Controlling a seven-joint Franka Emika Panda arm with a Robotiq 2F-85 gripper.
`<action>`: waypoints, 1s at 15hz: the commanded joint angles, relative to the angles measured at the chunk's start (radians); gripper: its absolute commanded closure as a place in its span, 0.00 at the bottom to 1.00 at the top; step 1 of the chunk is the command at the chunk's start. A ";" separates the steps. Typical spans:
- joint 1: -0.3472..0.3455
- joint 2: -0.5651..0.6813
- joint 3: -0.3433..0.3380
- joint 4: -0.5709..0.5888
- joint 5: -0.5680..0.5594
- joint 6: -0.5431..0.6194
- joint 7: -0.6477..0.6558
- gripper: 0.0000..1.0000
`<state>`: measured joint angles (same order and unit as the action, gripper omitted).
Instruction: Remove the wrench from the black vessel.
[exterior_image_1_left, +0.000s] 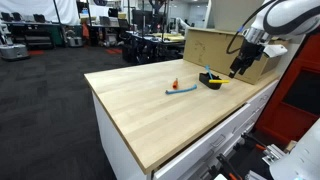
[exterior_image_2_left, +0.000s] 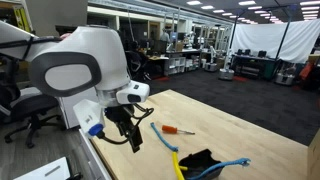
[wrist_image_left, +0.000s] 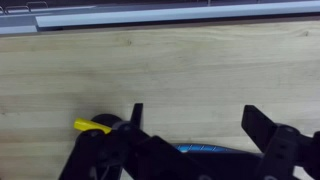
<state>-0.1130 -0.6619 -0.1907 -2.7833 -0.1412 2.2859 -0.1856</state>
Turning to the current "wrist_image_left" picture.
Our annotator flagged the yellow handled black wrench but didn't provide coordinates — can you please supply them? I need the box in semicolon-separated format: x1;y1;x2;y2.
73;117;113;135

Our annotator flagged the blue braided rope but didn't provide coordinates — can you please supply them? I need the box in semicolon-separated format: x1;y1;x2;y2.
173;143;236;155

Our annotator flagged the black vessel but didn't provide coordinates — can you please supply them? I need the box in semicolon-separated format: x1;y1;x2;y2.
89;113;124;132

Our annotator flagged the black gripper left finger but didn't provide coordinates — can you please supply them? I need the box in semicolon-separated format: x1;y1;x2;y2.
59;102;209;180

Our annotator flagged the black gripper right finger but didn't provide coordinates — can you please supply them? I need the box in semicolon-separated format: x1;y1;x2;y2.
241;104;320;180

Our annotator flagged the white grey rail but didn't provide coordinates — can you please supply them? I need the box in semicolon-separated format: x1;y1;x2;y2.
0;0;320;36

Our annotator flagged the metal wire frame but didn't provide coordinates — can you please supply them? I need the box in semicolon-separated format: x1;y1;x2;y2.
0;0;50;15

